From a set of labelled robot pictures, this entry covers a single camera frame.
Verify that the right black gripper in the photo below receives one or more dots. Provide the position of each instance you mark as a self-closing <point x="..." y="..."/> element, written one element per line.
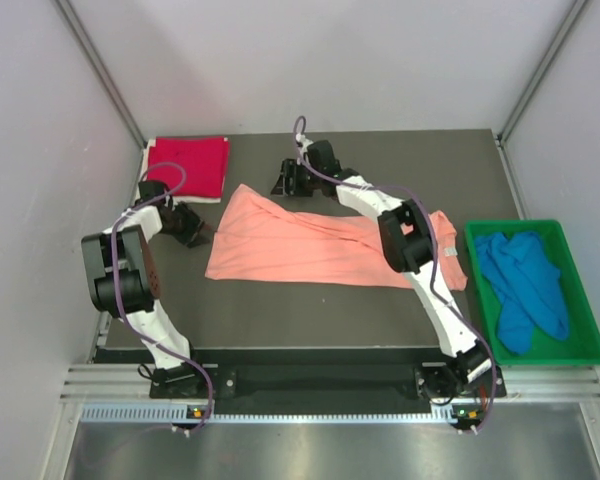
<point x="290" y="171"/>

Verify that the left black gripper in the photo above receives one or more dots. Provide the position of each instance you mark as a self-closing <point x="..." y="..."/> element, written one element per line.
<point x="191" y="237"/>

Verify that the salmon pink t shirt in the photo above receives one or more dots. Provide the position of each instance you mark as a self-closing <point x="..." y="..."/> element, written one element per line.
<point x="258" y="240"/>

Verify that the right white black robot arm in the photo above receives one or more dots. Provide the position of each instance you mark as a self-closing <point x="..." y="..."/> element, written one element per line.
<point x="410" y="248"/>

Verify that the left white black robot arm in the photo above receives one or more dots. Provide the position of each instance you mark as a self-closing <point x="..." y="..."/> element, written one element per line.
<point x="123" y="281"/>

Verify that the folded red t shirt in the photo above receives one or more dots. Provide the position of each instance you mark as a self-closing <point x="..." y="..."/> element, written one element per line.
<point x="202" y="164"/>

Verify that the blue t shirt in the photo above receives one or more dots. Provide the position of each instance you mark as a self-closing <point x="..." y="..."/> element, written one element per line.
<point x="527" y="285"/>

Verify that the green plastic bin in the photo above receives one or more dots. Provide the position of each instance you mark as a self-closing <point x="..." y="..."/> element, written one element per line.
<point x="582" y="348"/>

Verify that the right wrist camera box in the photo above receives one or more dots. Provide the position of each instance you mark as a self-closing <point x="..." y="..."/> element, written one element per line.
<point x="322" y="158"/>

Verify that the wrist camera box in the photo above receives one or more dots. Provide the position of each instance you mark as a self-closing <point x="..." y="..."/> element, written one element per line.
<point x="322" y="158"/>
<point x="153" y="192"/>

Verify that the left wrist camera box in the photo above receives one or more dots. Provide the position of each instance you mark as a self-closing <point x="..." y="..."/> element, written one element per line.
<point x="153" y="192"/>

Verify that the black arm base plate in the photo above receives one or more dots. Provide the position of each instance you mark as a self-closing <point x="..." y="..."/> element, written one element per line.
<point x="275" y="378"/>

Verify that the slotted grey cable duct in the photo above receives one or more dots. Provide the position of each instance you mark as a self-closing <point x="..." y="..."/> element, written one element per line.
<point x="187" y="414"/>

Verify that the left aluminium frame post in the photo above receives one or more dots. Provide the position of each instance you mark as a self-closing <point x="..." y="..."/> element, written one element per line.
<point x="74" y="23"/>

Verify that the aluminium frame post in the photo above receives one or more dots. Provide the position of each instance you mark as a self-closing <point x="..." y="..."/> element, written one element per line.
<point x="558" y="40"/>
<point x="74" y="23"/>

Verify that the right aluminium frame post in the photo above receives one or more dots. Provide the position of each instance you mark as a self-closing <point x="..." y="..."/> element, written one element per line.
<point x="558" y="40"/>

